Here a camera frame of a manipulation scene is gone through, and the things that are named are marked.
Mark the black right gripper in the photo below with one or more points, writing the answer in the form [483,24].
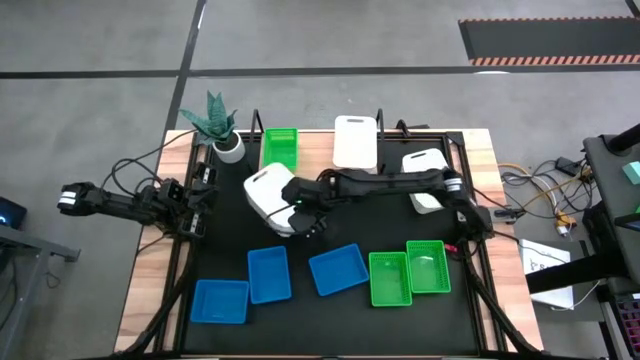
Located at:
[305,192]

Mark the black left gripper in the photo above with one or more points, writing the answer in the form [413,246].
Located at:
[191,201]

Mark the blue plastic basket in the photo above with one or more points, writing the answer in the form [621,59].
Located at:
[220,302]
[337,270]
[270,275]

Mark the white plastic bin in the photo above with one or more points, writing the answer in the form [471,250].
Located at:
[265,195]
[422,160]
[355,145]

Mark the green plastic basket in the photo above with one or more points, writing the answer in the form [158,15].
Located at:
[390,280]
[280,150]
[427,267]

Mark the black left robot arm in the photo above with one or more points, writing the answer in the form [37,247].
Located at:
[115,202]

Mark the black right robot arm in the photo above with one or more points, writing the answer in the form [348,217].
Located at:
[390,182]

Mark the white round plant pot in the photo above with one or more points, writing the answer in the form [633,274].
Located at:
[232,152]

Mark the green snake plant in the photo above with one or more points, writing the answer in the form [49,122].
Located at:
[215,120]

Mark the black table mat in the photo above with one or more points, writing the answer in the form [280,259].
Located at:
[325,330]

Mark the red plug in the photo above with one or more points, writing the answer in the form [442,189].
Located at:
[451,248]

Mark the gray metal desk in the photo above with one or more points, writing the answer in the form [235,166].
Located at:
[30,242]

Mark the black device with blue light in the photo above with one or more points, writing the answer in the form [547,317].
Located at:
[12,212]

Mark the white cardboard box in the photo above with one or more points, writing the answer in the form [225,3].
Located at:
[540,252]

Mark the yellow white connector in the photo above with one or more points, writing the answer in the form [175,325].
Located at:
[564,222]

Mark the black power adapter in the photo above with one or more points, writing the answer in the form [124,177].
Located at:
[567,166]

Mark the black metal bar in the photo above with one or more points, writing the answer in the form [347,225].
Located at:
[575,272]

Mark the gray cart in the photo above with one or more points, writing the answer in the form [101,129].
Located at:
[610,190]

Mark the black hazard-striped floor mat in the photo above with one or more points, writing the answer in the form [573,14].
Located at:
[550,40]

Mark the black round pole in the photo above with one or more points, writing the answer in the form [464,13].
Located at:
[625,140]

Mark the teal block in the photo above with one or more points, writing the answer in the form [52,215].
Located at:
[632,172]

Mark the backlit keyboard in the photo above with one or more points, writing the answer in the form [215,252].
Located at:
[631,320]

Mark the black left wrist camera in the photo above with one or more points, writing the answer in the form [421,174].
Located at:
[176,190]

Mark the small black camera mount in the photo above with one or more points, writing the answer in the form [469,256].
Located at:
[402,125]

